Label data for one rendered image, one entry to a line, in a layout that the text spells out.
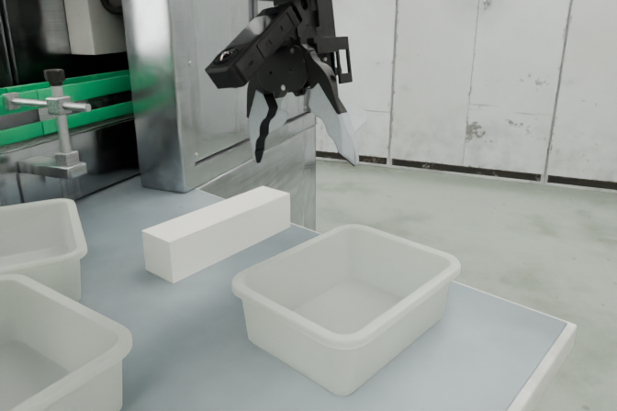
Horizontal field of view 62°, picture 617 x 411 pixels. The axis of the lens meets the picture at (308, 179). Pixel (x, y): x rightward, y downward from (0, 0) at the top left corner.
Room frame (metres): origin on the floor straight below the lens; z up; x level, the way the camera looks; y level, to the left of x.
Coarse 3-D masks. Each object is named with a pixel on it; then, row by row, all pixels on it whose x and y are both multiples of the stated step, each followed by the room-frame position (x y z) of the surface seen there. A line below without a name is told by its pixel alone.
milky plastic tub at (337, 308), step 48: (336, 240) 0.60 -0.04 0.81; (384, 240) 0.59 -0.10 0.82; (240, 288) 0.46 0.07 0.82; (288, 288) 0.54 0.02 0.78; (336, 288) 0.59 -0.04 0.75; (384, 288) 0.58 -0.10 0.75; (432, 288) 0.47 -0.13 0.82; (288, 336) 0.43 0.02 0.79; (336, 336) 0.38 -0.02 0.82; (384, 336) 0.42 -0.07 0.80; (336, 384) 0.39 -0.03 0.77
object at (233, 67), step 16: (256, 16) 0.58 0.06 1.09; (272, 16) 0.56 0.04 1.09; (288, 16) 0.56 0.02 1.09; (256, 32) 0.54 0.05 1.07; (272, 32) 0.54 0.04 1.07; (288, 32) 0.56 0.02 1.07; (240, 48) 0.52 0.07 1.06; (256, 48) 0.52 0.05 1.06; (272, 48) 0.53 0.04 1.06; (224, 64) 0.50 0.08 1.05; (240, 64) 0.50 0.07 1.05; (256, 64) 0.52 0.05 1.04; (224, 80) 0.50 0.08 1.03; (240, 80) 0.50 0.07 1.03
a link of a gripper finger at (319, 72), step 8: (312, 56) 0.54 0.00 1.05; (312, 64) 0.54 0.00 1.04; (320, 64) 0.54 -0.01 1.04; (312, 72) 0.54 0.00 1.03; (320, 72) 0.53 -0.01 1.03; (328, 72) 0.53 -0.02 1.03; (312, 80) 0.54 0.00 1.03; (320, 80) 0.53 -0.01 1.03; (328, 80) 0.52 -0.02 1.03; (336, 80) 0.53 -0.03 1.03; (312, 88) 0.54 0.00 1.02; (328, 88) 0.52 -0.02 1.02; (336, 88) 0.53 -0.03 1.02; (328, 96) 0.52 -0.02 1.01; (336, 96) 0.52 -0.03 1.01; (336, 104) 0.52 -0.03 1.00; (336, 112) 0.52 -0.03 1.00; (344, 112) 0.52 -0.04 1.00
